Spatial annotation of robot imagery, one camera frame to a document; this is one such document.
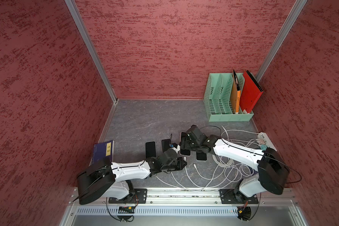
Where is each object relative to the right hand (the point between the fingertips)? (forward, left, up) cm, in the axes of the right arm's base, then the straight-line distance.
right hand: (184, 147), depth 85 cm
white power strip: (+6, -58, -8) cm, 59 cm away
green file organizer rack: (+45, -31, -5) cm, 55 cm away
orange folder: (+27, -34, +18) cm, 47 cm away
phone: (-6, +1, +7) cm, 9 cm away
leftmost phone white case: (+2, +22, -5) cm, 23 cm away
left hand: (-11, 0, -2) cm, 11 cm away
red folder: (+25, -42, +20) cm, 53 cm away
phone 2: (-3, -11, -7) cm, 13 cm away
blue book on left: (-1, +52, -5) cm, 53 cm away
